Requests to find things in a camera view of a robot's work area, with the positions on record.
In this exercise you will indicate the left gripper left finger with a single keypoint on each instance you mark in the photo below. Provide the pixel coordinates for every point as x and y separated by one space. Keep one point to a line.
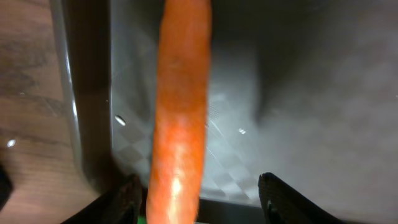
119 205

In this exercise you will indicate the dark brown serving tray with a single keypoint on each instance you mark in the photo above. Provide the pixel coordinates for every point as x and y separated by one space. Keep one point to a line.
306 90

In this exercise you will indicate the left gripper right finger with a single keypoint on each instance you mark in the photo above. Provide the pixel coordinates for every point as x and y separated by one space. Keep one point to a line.
283 204

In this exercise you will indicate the orange carrot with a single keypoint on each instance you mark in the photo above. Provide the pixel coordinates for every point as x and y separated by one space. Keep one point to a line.
180 112

